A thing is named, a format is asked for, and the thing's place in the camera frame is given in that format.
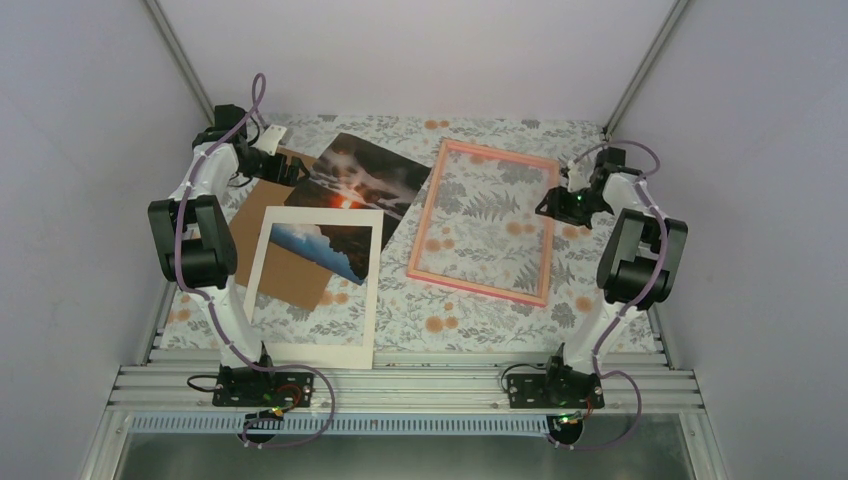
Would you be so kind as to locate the brown cardboard backing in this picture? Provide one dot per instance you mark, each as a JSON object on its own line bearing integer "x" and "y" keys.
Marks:
{"x": 285, "y": 276}

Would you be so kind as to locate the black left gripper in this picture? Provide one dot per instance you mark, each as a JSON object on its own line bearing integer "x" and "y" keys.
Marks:
{"x": 277, "y": 176}

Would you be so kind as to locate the floral patterned tablecloth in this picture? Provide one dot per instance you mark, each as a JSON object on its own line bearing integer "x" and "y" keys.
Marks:
{"x": 419, "y": 316}

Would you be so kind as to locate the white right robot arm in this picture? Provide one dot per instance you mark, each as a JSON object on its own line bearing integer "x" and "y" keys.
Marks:
{"x": 640, "y": 262}

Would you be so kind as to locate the pink wooden picture frame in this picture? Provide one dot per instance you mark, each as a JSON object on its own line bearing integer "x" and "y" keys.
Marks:
{"x": 479, "y": 230}

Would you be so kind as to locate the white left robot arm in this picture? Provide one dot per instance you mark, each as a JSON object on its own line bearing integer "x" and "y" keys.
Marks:
{"x": 194, "y": 244}

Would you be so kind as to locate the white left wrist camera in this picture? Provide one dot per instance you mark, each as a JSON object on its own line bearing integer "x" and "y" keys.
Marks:
{"x": 269, "y": 140}

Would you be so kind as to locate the clear acrylic sheet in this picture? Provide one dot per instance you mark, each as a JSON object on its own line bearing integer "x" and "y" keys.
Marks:
{"x": 352, "y": 173}

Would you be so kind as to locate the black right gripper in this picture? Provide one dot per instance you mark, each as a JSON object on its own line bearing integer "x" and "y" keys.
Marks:
{"x": 557, "y": 207}

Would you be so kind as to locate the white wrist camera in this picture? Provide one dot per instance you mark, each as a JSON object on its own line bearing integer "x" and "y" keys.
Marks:
{"x": 572, "y": 179}
{"x": 269, "y": 140}

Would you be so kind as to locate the aluminium rail base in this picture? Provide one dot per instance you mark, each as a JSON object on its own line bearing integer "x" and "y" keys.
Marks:
{"x": 404, "y": 392}

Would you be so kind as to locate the sunset landscape photo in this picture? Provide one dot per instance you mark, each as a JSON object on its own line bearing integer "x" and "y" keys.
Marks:
{"x": 343, "y": 250}

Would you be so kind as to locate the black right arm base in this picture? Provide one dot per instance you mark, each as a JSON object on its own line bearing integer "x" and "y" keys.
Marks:
{"x": 554, "y": 385}

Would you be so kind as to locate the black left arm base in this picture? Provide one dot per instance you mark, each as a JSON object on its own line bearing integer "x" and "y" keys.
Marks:
{"x": 245, "y": 387}

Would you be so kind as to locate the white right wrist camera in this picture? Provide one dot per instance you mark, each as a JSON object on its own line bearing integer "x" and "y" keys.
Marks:
{"x": 572, "y": 179}

